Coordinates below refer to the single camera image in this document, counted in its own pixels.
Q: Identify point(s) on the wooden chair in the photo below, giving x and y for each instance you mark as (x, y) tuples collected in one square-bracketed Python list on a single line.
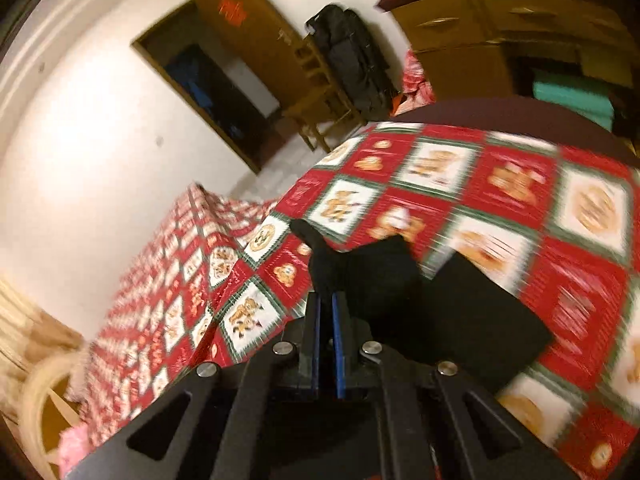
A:
[(324, 89)]

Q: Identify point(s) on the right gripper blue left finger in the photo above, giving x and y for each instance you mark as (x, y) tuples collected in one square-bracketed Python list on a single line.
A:
[(309, 350)]

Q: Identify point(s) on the red plaid bag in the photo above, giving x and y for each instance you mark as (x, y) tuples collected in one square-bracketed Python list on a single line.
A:
[(416, 89)]

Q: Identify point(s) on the beige patterned curtain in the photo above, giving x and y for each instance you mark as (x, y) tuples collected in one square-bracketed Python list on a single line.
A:
[(27, 336)]

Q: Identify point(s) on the black pants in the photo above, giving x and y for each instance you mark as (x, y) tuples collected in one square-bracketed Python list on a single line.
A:
[(442, 347)]

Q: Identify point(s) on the red paper door decoration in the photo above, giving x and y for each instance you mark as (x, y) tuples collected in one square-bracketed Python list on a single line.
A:
[(232, 11)]

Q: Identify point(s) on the pink fluffy pillow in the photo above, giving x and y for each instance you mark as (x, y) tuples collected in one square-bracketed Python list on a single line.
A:
[(74, 445)]

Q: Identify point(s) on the brown wooden dresser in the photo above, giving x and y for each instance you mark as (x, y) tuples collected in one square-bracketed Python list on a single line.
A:
[(492, 48)]

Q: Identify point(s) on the brown wooden door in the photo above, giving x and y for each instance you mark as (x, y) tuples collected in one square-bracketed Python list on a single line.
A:
[(265, 44)]

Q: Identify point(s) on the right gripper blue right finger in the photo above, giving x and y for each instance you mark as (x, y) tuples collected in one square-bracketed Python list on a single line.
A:
[(349, 335)]

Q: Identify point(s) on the cream wooden headboard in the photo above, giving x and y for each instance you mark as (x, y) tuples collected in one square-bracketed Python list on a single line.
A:
[(44, 412)]

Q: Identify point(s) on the red patchwork bear bedspread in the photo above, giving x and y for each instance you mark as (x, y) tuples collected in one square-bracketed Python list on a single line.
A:
[(195, 371)]

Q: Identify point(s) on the black folded stroller bag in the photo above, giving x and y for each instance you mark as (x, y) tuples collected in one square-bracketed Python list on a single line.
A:
[(355, 59)]

